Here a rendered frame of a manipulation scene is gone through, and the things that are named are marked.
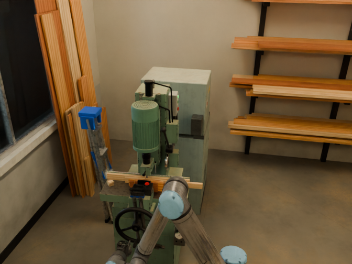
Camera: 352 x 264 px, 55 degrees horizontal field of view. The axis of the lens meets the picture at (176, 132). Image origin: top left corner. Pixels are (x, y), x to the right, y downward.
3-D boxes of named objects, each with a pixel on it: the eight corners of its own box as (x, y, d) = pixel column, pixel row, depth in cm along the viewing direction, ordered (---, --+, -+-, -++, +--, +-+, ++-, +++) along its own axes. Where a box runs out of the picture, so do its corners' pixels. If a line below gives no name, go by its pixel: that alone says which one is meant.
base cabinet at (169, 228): (117, 287, 267) (111, 217, 236) (134, 235, 319) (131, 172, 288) (173, 294, 262) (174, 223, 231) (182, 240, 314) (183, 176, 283)
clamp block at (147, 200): (128, 209, 219) (127, 198, 215) (133, 196, 231) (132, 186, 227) (150, 211, 218) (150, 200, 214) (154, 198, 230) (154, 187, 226)
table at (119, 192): (95, 209, 223) (94, 202, 220) (108, 183, 250) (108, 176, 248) (185, 218, 216) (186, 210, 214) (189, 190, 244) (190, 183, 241)
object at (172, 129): (165, 142, 243) (165, 123, 237) (167, 137, 251) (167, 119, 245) (177, 143, 242) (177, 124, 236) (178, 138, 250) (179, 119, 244)
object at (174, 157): (165, 166, 250) (165, 152, 245) (166, 162, 256) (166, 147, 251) (178, 167, 249) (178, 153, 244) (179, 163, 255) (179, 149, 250)
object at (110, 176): (107, 179, 244) (106, 173, 242) (108, 177, 246) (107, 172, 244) (189, 186, 238) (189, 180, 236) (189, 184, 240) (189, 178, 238)
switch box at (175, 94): (167, 116, 245) (168, 95, 238) (169, 110, 254) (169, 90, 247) (176, 116, 244) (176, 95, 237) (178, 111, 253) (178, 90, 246)
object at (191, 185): (124, 182, 241) (124, 177, 239) (125, 180, 243) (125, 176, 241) (202, 189, 235) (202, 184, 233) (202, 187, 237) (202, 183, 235)
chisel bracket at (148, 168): (140, 177, 232) (140, 166, 229) (144, 166, 245) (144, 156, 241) (151, 178, 232) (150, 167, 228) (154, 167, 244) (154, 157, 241)
